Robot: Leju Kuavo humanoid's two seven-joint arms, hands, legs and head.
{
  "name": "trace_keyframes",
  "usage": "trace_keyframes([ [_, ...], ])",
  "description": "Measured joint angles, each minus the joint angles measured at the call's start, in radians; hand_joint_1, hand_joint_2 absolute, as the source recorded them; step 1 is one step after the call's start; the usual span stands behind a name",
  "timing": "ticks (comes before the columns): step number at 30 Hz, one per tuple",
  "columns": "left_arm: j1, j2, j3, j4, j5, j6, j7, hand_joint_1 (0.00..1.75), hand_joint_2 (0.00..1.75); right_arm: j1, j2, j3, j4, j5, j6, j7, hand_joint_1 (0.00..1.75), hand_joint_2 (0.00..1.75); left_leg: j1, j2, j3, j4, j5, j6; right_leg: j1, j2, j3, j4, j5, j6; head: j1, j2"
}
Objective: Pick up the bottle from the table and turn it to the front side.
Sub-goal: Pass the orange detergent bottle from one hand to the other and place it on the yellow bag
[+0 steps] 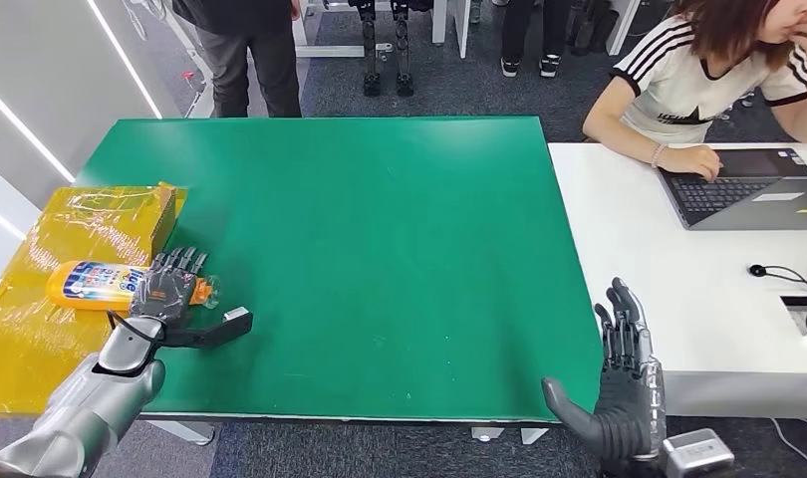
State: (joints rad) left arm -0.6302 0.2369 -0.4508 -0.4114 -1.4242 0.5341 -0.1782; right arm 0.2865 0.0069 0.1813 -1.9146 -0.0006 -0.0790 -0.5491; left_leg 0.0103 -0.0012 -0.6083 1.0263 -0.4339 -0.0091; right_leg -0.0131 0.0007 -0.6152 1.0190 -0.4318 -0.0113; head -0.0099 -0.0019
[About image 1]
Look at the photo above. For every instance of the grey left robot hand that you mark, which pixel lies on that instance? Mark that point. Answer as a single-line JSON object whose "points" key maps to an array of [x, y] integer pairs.
{"points": [[166, 290]]}

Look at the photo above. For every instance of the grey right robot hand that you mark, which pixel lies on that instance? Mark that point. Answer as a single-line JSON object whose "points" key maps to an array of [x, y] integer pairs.
{"points": [[628, 409]]}

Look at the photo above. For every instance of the orange plastic bottle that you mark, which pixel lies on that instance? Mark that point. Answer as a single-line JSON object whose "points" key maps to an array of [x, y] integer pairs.
{"points": [[86, 287]]}

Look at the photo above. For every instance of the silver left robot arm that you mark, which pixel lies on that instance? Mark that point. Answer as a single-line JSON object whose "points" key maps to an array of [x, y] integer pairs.
{"points": [[86, 402]]}

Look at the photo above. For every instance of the white table foot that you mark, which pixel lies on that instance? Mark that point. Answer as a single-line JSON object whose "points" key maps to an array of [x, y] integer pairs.
{"points": [[486, 434], [534, 435]]}

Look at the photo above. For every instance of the white desk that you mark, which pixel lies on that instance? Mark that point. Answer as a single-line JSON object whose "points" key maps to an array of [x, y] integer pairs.
{"points": [[707, 316]]}

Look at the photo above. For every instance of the yellow taped cardboard box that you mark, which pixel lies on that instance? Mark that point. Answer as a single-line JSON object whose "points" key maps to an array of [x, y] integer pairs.
{"points": [[27, 343]]}

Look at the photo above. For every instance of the green table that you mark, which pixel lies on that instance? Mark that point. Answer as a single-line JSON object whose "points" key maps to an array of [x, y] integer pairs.
{"points": [[377, 264]]}

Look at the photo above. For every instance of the grey laptop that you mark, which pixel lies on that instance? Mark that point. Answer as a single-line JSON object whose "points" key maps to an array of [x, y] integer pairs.
{"points": [[740, 198]]}

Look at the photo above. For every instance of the standing person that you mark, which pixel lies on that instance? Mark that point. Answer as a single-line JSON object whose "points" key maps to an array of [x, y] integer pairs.
{"points": [[252, 59]]}

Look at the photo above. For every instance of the black robot legs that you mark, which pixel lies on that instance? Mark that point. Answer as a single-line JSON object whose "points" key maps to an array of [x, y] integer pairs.
{"points": [[372, 53]]}

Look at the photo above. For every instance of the seated person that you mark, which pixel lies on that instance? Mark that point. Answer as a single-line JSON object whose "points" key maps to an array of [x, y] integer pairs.
{"points": [[674, 79]]}

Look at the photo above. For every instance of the white desk leg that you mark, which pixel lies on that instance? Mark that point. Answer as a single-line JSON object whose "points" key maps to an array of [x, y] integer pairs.
{"points": [[620, 26]]}

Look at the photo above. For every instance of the person in sneakers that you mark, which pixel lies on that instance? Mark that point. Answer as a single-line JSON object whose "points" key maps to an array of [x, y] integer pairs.
{"points": [[529, 33]]}

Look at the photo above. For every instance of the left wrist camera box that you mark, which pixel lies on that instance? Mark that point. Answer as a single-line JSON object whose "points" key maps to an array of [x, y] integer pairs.
{"points": [[212, 333]]}

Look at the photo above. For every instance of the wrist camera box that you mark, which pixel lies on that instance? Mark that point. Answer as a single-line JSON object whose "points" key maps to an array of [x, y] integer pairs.
{"points": [[697, 455], [212, 333]]}

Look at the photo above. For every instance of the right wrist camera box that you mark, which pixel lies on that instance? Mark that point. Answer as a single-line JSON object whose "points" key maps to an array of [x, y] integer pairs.
{"points": [[697, 455]]}

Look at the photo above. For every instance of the white table frame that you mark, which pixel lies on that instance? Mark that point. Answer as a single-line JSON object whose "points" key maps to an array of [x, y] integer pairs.
{"points": [[324, 49]]}

